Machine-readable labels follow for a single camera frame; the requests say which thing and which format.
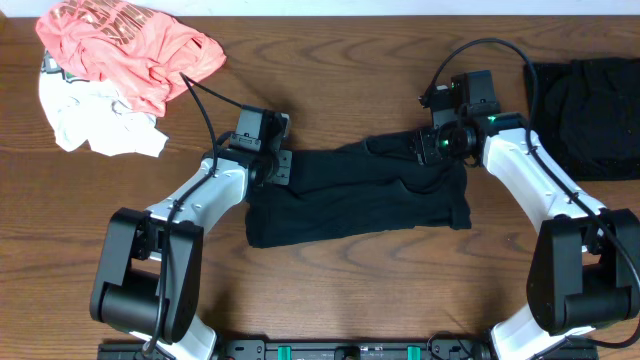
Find black t-shirt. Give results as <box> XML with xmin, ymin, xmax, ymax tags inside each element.
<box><xmin>245</xmin><ymin>131</ymin><xmax>472</xmax><ymax>248</ymax></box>

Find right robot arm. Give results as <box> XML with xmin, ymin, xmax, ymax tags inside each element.
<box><xmin>415</xmin><ymin>71</ymin><xmax>639</xmax><ymax>359</ymax></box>

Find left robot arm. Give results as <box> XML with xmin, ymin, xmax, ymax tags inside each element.
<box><xmin>89</xmin><ymin>105</ymin><xmax>292</xmax><ymax>359</ymax></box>

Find folded black garment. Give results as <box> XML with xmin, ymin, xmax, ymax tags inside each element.
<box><xmin>523</xmin><ymin>58</ymin><xmax>639</xmax><ymax>181</ymax></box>

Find orange t-shirt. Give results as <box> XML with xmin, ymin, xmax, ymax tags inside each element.
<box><xmin>35</xmin><ymin>0</ymin><xmax>227</xmax><ymax>117</ymax></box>

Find white t-shirt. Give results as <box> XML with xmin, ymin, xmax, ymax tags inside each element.
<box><xmin>38</xmin><ymin>52</ymin><xmax>168</xmax><ymax>157</ymax></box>

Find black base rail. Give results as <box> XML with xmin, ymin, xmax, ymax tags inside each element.
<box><xmin>97</xmin><ymin>333</ymin><xmax>600</xmax><ymax>360</ymax></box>

